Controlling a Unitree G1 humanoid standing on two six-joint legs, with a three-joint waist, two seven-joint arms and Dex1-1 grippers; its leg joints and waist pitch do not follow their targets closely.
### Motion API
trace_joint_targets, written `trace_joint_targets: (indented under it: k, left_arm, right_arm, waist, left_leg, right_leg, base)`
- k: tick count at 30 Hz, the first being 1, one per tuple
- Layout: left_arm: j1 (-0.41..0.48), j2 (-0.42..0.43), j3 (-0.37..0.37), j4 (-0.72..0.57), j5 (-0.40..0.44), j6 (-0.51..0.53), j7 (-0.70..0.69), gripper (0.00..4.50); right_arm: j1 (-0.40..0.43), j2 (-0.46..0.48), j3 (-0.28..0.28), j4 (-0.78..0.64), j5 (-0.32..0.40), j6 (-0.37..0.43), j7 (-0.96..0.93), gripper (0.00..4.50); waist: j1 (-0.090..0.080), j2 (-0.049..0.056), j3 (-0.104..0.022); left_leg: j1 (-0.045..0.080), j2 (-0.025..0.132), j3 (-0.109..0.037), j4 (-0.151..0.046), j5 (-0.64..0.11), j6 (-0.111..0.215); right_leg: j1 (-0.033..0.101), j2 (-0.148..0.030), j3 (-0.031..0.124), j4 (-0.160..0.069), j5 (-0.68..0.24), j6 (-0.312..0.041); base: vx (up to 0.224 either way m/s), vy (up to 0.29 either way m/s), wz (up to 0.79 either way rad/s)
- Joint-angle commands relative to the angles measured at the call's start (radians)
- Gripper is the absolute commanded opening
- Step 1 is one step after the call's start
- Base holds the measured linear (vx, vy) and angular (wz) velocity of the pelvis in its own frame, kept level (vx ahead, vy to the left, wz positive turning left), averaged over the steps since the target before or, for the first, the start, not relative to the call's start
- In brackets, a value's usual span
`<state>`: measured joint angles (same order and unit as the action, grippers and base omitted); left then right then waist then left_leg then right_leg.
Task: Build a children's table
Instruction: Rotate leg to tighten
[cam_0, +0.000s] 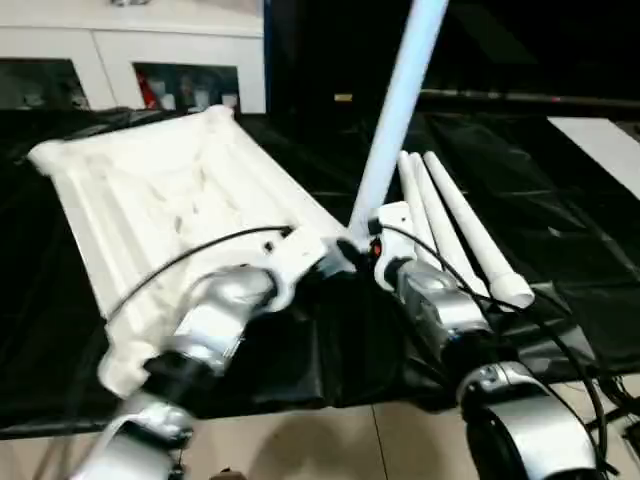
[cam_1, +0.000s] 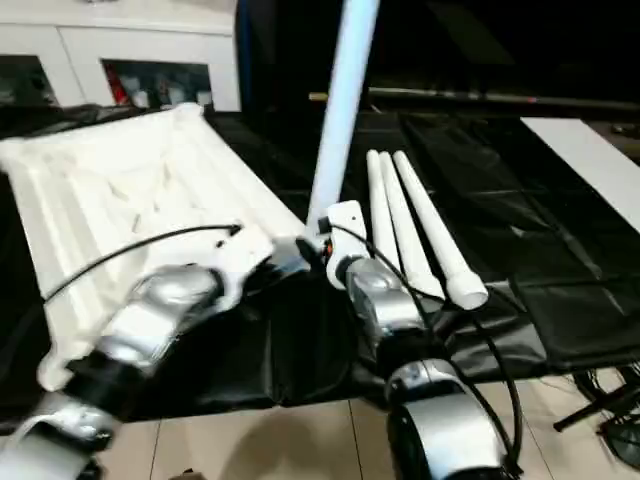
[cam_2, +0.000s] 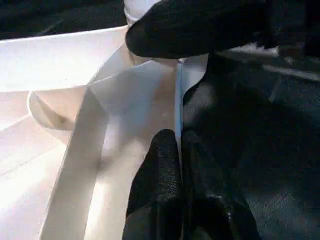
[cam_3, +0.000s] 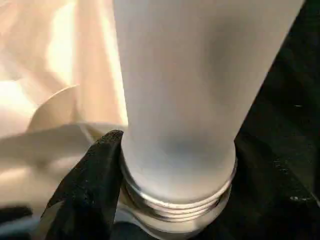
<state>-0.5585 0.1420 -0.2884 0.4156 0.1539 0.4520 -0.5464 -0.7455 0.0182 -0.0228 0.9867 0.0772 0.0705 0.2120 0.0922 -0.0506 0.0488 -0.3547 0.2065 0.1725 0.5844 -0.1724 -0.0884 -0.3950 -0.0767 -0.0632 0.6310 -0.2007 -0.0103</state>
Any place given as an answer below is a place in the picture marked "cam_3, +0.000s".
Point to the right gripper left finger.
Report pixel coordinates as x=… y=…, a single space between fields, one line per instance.
x=85 y=195

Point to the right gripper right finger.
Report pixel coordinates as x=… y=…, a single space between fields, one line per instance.
x=270 y=205

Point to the white plastic table leg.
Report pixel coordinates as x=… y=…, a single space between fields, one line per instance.
x=180 y=87

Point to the black mat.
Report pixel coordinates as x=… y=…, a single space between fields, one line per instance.
x=300 y=75

